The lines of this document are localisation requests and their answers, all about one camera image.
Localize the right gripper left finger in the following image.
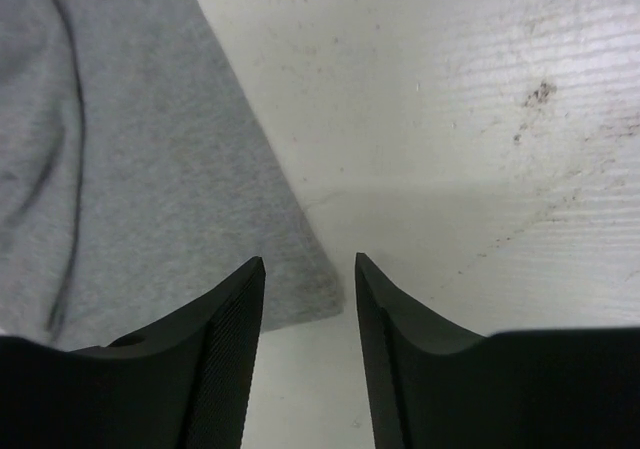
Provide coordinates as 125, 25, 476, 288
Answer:
1, 257, 265, 448

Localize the grey tank top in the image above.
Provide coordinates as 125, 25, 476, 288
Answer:
1, 0, 344, 349

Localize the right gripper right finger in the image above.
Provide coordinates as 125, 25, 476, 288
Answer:
354, 253, 639, 448

